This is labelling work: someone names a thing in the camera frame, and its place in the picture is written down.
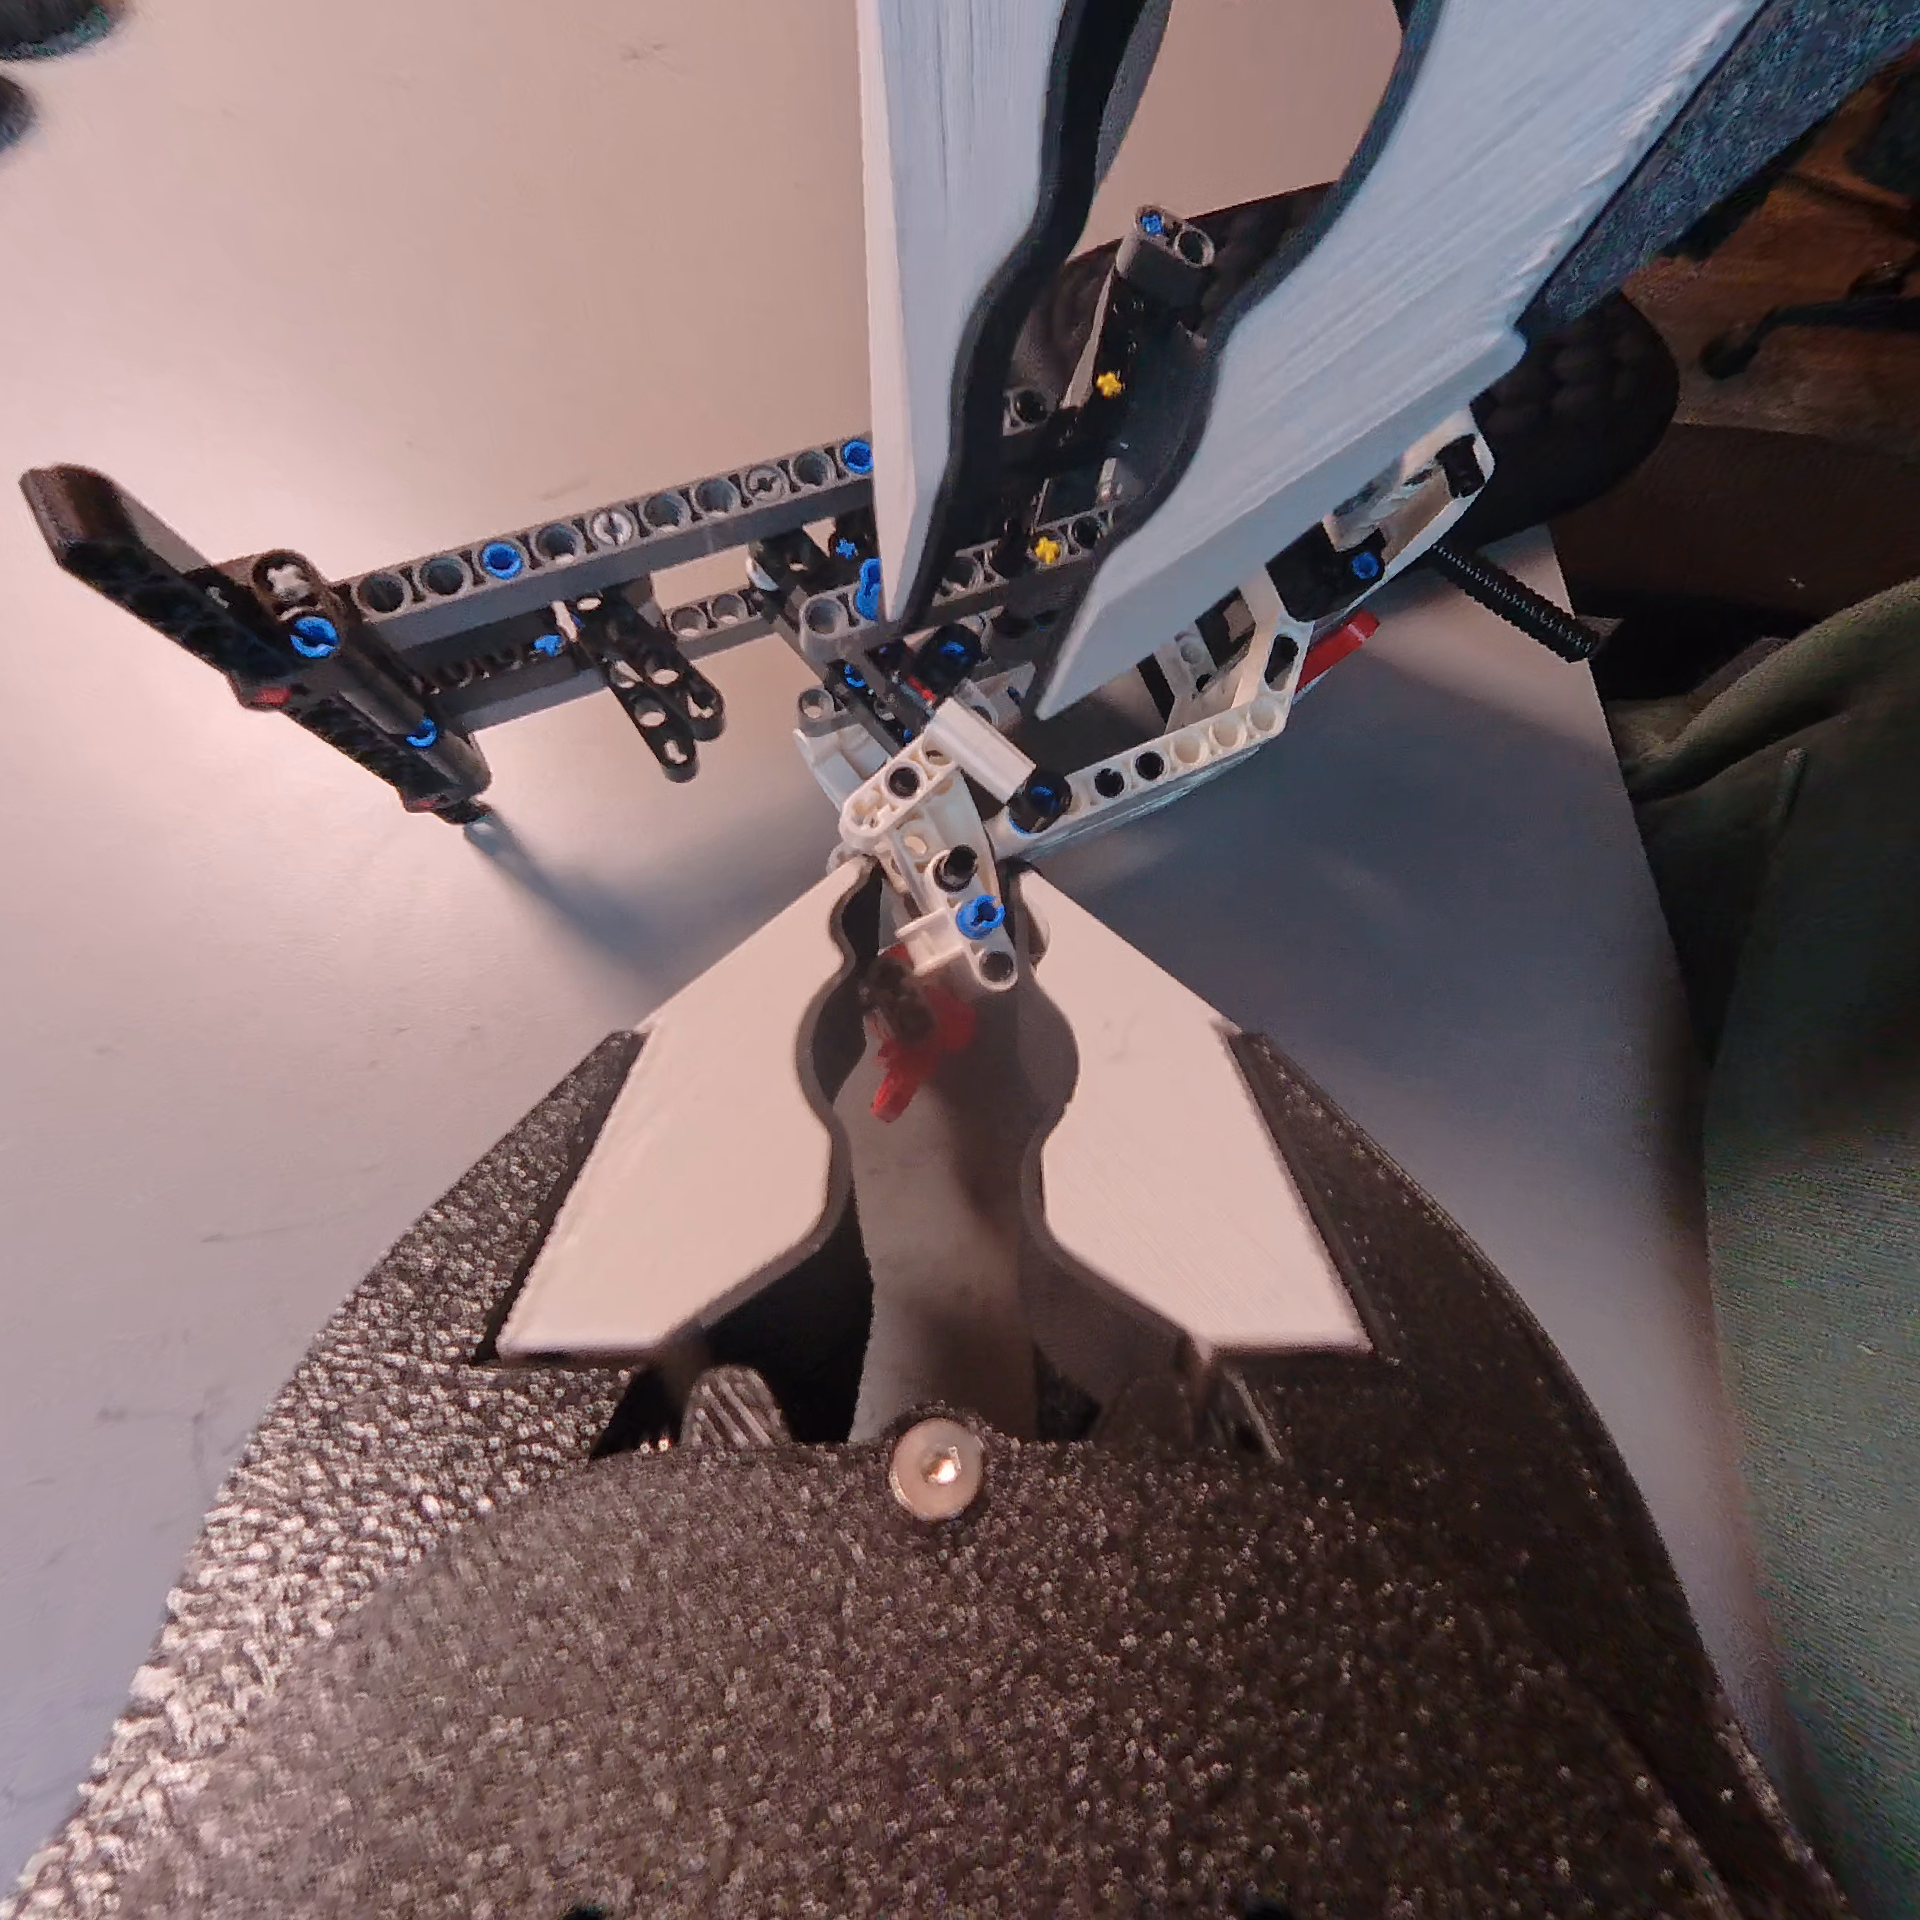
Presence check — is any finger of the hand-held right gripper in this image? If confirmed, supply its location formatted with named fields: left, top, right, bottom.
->
left=855, top=0, right=1164, bottom=623
left=1026, top=0, right=1778, bottom=721

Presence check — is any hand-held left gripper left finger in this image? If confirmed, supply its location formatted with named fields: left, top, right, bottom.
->
left=495, top=870, right=886, bottom=1374

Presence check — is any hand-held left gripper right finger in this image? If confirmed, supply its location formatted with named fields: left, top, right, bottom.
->
left=999, top=863, right=1378, bottom=1374

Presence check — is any white black toy truck model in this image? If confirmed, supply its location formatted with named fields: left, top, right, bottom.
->
left=16, top=196, right=1502, bottom=1007

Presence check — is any grey desk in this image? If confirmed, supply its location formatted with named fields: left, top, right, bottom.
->
left=0, top=0, right=1801, bottom=1863

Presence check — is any person's clothed body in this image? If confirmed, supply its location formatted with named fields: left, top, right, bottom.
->
left=1615, top=572, right=1920, bottom=1920

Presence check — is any black toy tyre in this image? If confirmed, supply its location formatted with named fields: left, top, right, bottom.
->
left=0, top=0, right=120, bottom=62

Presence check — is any black ribbed Lego hose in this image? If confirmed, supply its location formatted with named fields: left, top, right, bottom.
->
left=1431, top=535, right=1597, bottom=673

